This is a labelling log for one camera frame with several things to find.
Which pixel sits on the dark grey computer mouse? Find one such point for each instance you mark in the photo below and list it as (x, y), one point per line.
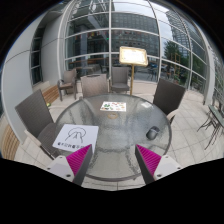
(152, 133)

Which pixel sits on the colourful picture card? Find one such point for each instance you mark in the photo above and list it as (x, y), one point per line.
(113, 106)

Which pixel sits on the metal table at right edge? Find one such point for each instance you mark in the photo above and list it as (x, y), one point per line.
(216, 120)

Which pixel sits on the grey wicker chair near left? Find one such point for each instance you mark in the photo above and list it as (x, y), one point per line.
(38, 122)

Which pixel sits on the round glass patio table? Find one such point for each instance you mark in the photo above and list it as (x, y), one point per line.
(119, 132)

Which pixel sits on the grey wicker chair far centre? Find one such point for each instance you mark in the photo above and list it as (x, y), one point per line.
(119, 79)

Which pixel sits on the grey wicker chair right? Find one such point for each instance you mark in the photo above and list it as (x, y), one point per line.
(168, 97)

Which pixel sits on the white mouse pad with logo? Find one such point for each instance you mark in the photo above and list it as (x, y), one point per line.
(74, 137)

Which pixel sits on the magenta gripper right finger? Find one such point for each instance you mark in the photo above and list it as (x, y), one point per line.
(153, 166)

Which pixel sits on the grey wicker chair behind table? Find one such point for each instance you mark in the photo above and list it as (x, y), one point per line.
(94, 84)

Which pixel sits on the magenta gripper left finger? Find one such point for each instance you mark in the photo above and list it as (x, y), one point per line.
(72, 167)

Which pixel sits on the grey wicker chair far left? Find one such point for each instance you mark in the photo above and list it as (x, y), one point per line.
(68, 82)

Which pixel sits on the gold menu display stand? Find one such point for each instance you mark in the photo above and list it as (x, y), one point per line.
(133, 56)

